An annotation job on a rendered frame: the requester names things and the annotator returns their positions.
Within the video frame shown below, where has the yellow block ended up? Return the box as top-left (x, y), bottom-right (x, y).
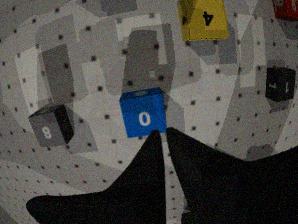
top-left (177, 0), bottom-right (229, 41)

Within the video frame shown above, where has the blue block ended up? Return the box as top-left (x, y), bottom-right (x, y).
top-left (120, 87), bottom-right (166, 137)

